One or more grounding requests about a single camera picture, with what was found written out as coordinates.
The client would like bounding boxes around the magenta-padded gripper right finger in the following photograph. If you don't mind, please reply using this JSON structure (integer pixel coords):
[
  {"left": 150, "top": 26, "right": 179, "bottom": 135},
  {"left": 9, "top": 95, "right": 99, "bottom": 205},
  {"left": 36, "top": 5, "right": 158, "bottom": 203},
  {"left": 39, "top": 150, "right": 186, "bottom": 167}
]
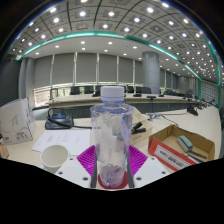
[{"left": 126, "top": 144, "right": 170, "bottom": 189}]

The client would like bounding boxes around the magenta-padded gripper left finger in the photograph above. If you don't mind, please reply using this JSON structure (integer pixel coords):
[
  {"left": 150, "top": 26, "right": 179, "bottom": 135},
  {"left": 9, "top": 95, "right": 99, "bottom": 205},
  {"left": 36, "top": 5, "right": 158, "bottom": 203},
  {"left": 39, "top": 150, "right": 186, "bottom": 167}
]
[{"left": 54, "top": 144, "right": 99, "bottom": 189}]

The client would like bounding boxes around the clear plastic water bottle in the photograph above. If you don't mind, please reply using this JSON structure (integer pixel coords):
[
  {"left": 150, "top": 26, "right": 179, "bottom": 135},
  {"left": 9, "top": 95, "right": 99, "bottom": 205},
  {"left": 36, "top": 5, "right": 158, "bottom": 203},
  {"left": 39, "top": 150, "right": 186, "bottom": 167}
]
[{"left": 89, "top": 85, "right": 134, "bottom": 189}]

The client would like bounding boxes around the brown cardboard box red side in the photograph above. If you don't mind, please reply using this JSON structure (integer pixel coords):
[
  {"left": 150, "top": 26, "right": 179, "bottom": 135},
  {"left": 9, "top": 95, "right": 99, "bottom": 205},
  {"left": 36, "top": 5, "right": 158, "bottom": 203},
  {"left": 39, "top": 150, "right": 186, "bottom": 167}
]
[{"left": 147, "top": 124, "right": 216, "bottom": 172}]

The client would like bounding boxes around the white ceramic cup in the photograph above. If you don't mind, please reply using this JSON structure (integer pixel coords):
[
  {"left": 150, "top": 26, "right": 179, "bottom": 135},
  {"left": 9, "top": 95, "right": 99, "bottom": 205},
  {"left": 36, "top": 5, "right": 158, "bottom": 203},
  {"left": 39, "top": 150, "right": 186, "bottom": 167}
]
[{"left": 39, "top": 144, "right": 70, "bottom": 174}]

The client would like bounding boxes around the white printed paper sheet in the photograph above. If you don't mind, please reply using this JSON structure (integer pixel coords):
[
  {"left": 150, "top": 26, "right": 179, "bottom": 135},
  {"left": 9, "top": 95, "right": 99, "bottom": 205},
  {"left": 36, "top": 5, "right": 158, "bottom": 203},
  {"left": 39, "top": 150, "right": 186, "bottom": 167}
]
[{"left": 31, "top": 128, "right": 92, "bottom": 157}]

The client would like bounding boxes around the white open cardboard box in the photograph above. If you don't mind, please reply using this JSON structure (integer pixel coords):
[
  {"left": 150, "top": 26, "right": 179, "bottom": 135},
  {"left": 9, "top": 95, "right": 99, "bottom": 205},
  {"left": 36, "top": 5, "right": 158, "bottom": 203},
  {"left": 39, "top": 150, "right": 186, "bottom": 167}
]
[{"left": 128, "top": 105, "right": 154, "bottom": 146}]

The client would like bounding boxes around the black binder clip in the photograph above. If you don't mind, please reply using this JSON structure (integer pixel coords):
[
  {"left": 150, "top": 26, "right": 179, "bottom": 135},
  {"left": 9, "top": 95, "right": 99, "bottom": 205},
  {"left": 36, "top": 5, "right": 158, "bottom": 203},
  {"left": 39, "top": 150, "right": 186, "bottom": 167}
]
[{"left": 131, "top": 121, "right": 147, "bottom": 135}]

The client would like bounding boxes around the grey green board eraser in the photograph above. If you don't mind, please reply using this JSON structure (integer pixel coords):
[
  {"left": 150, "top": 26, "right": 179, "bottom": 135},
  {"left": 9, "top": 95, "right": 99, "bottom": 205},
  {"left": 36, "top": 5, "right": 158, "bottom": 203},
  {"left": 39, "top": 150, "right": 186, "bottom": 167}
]
[{"left": 176, "top": 134, "right": 194, "bottom": 153}]

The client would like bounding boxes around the black pen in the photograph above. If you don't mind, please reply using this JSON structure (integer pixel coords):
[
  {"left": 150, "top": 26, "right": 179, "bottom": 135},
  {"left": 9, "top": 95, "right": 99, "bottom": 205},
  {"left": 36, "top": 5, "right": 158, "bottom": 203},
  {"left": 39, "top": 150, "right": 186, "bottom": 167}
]
[{"left": 184, "top": 150, "right": 208, "bottom": 164}]

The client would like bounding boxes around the long curved conference desk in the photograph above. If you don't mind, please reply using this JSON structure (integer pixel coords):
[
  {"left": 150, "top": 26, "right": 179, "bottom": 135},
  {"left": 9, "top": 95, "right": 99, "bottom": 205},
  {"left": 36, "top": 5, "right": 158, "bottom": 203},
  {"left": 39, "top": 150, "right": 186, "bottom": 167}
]
[{"left": 46, "top": 93, "right": 204, "bottom": 119}]

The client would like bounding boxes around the white paper carton box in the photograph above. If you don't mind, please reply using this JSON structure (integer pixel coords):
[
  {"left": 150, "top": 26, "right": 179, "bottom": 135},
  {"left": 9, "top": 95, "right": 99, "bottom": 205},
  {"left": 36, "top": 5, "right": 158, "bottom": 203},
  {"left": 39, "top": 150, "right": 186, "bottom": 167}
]
[{"left": 0, "top": 97, "right": 37, "bottom": 146}]

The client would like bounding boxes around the row of black chairs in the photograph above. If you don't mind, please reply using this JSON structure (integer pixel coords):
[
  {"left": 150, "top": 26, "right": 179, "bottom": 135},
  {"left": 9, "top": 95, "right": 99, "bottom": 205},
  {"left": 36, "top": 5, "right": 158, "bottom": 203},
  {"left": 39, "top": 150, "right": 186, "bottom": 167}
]
[{"left": 49, "top": 84, "right": 201, "bottom": 99}]

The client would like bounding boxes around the group of ceiling lights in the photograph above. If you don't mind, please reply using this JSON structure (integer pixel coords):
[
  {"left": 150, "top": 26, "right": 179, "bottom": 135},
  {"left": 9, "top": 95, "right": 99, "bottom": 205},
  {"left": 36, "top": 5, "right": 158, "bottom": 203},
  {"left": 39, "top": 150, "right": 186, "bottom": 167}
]
[{"left": 9, "top": 0, "right": 221, "bottom": 81}]

